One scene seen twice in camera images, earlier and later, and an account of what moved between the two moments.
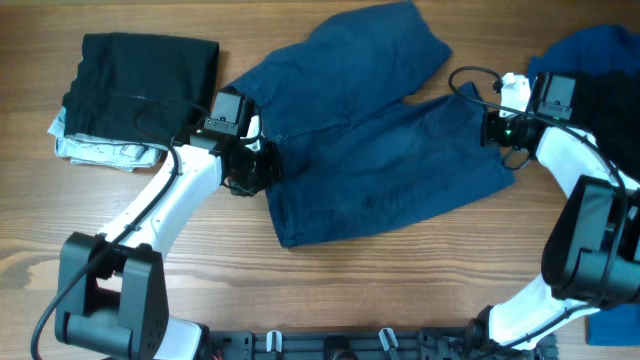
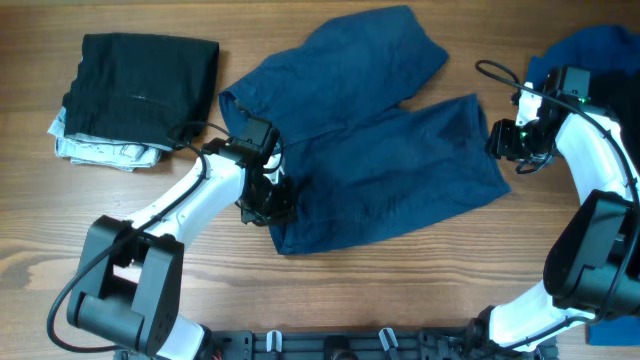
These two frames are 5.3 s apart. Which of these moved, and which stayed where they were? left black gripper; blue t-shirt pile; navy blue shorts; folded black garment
Moved: left black gripper
Stayed: blue t-shirt pile; folded black garment; navy blue shorts
